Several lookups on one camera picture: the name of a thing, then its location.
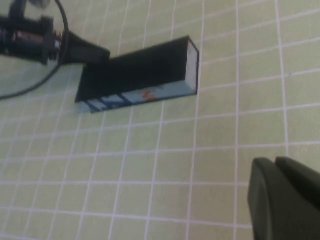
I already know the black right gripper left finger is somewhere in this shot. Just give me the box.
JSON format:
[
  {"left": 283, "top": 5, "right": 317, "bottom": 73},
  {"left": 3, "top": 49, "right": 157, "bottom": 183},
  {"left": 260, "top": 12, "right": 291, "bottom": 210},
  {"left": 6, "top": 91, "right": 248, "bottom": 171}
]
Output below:
[{"left": 247, "top": 157, "right": 320, "bottom": 240}]

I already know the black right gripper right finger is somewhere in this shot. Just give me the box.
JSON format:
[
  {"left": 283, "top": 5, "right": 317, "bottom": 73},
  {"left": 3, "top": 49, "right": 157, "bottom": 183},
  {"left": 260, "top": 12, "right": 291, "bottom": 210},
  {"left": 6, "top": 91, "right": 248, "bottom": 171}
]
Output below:
[{"left": 275, "top": 156, "right": 320, "bottom": 219}]

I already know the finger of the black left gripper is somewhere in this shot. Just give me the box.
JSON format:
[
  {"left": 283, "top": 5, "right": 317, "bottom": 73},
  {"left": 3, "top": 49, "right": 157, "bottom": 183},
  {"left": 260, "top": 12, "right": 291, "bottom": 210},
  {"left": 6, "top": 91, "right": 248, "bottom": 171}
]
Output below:
[
  {"left": 62, "top": 30, "right": 111, "bottom": 59},
  {"left": 59, "top": 46, "right": 111, "bottom": 67}
]

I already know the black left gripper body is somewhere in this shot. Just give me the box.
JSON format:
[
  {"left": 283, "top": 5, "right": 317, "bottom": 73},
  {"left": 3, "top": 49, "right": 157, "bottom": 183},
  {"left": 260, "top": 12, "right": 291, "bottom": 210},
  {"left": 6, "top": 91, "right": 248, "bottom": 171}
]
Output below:
[{"left": 0, "top": 14, "right": 64, "bottom": 66}]

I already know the black glasses case printed side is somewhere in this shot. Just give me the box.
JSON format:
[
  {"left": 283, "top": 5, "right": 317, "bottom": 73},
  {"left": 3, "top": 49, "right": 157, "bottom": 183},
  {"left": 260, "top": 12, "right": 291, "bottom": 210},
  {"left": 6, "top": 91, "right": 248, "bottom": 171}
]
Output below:
[{"left": 74, "top": 36, "right": 200, "bottom": 115}]

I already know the green grid table cloth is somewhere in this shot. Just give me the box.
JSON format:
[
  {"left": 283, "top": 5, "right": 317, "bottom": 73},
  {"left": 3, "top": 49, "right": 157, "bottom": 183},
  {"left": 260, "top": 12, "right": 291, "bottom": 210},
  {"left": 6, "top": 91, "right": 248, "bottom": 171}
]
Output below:
[{"left": 0, "top": 0, "right": 320, "bottom": 240}]

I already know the black left camera cable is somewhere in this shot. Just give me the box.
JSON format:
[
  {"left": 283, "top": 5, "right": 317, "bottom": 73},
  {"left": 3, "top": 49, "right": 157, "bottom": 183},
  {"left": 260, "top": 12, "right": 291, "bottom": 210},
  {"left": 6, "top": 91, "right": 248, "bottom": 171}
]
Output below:
[{"left": 0, "top": 0, "right": 70, "bottom": 101}]

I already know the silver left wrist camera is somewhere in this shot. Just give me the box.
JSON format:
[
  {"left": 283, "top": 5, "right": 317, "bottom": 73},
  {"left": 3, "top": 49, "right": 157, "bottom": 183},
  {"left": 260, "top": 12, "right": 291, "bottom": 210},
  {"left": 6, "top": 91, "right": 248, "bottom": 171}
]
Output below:
[{"left": 9, "top": 0, "right": 52, "bottom": 20}]

